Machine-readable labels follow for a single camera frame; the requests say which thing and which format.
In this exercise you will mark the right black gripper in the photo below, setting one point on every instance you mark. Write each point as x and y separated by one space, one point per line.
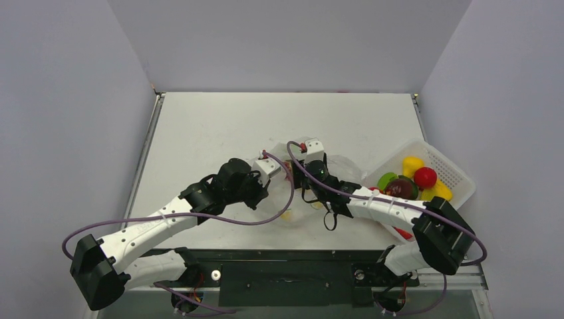
302 177

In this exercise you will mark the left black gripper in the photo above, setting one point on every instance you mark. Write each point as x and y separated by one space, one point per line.
261 194

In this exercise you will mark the clear plastic bag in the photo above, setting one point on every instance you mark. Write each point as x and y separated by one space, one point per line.
302 206

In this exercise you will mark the dark red fake plum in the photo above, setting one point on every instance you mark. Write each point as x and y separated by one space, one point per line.
400 188

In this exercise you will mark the red fake apple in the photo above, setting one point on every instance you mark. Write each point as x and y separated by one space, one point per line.
404 235

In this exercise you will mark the red fake fruit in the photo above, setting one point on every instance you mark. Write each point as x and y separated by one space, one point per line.
425 177

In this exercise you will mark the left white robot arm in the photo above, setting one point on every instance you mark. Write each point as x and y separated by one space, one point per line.
105 268

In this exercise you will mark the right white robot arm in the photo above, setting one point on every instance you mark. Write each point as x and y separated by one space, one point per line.
441 237

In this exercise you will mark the green fake leaf fruit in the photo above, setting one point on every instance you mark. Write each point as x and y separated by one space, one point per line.
385 180

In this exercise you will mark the yellow fake pepper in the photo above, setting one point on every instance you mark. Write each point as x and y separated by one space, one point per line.
410 165

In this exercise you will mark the yellow fake mango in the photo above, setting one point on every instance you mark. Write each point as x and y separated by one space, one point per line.
438 190

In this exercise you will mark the dark green avocado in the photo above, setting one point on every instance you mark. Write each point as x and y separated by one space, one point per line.
414 189

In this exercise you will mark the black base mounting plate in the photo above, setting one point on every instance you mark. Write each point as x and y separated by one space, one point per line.
288 277

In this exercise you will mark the white plastic basket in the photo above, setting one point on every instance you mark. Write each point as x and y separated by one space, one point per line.
448 172

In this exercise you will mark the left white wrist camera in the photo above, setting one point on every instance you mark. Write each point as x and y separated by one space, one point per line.
267 169

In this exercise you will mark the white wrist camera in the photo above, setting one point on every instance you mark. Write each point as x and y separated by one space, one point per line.
313 150
267 169

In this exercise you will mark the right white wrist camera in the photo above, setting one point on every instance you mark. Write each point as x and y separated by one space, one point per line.
313 150

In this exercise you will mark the aluminium frame rail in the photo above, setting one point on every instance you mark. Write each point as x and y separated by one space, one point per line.
467 278

